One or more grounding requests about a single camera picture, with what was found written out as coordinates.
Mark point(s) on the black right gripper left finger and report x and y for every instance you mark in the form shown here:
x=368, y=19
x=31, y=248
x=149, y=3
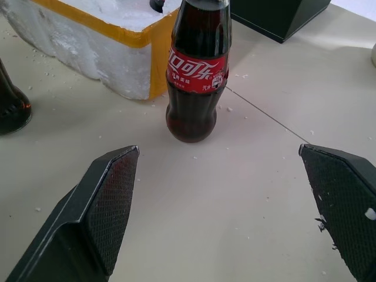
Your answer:
x=97, y=217

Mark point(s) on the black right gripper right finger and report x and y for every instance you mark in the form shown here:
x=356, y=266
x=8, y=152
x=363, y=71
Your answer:
x=340, y=202

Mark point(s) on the dark glass cola bottle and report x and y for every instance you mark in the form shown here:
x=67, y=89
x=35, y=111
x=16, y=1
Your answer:
x=11, y=105

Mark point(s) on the white styrofoam box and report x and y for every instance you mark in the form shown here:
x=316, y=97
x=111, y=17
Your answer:
x=97, y=44

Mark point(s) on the red-label glass cola bottle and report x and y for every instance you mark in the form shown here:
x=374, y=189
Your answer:
x=195, y=73

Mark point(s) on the black box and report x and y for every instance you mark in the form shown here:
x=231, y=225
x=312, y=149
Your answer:
x=279, y=14

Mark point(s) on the dark bottle in foam box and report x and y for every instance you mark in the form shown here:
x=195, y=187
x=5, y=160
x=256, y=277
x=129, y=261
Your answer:
x=157, y=4

